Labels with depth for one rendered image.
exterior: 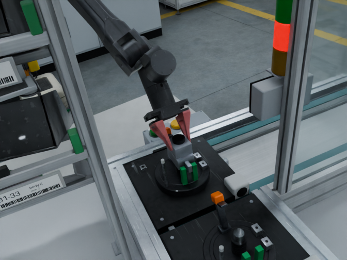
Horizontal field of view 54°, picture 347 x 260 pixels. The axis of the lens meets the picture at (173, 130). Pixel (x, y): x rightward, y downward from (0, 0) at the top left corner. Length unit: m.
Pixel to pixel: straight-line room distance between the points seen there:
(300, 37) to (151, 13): 3.62
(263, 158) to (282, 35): 0.45
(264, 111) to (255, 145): 0.36
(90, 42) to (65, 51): 3.56
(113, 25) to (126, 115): 0.57
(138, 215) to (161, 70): 0.34
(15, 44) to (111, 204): 0.27
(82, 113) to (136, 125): 0.84
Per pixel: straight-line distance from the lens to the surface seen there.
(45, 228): 1.02
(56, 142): 0.50
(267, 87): 0.68
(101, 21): 0.83
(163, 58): 0.74
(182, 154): 0.80
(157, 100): 0.79
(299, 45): 0.63
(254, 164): 0.98
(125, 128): 1.27
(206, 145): 0.96
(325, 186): 0.96
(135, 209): 0.85
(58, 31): 0.39
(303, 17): 0.62
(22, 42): 0.39
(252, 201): 0.82
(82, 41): 3.93
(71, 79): 0.41
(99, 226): 0.96
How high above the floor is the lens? 1.59
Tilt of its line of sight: 37 degrees down
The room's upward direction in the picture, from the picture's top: 7 degrees counter-clockwise
